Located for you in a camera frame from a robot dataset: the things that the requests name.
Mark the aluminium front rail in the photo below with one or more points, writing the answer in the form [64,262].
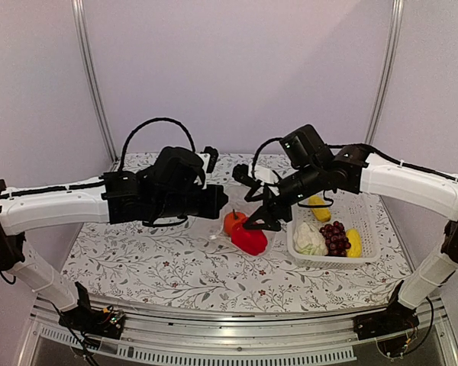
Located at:
[162,335]

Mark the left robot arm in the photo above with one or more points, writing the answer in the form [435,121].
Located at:
[29,209]

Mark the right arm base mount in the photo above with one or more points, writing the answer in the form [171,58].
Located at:
[394,318]

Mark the floral tablecloth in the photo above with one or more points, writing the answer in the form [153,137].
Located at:
[182,266]

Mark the purple grape bunch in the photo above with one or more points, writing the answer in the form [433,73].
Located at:
[335,239]

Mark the aluminium frame post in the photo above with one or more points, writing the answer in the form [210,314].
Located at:
[91,78]
[387,69]

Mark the left aluminium frame post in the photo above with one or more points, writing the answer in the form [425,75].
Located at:
[91,78]

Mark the right aluminium frame post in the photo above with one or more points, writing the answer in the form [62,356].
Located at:
[387,69]

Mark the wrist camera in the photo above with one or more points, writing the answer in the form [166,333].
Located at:
[255,177]
[209,157]

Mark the red bell pepper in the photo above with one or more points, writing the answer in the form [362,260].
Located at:
[252,242]

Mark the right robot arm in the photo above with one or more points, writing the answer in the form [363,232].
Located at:
[435,191]

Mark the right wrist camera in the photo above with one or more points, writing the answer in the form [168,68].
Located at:
[255,177]

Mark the yellow corn cob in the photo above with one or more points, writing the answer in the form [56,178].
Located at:
[319,208]

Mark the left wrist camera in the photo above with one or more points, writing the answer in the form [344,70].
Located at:
[209,157]

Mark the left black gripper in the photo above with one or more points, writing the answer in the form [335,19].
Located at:
[213,208]

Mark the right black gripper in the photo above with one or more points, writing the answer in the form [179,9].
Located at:
[269,215]

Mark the orange mini pumpkin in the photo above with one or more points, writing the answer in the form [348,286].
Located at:
[231,219]

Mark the white cauliflower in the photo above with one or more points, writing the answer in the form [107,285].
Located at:
[309,241]

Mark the yellow lemon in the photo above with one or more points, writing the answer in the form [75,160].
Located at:
[354,239]

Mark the clear zip top bag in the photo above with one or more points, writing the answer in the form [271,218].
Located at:
[213,229]

